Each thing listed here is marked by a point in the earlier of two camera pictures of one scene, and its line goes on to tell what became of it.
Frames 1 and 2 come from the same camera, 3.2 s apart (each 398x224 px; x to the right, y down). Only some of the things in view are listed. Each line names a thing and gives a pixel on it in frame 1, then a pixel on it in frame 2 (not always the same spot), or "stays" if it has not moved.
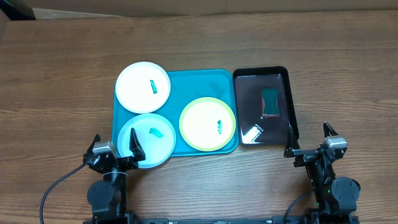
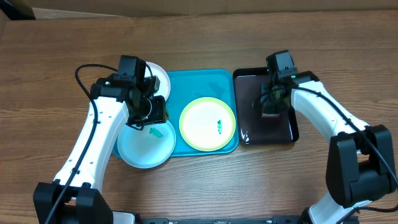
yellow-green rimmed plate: (207, 124) stays
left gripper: (130, 162) → (160, 115)
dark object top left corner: (17, 10) stays
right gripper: (310, 156) → (275, 101)
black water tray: (265, 104) stays
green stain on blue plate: (154, 131) stays
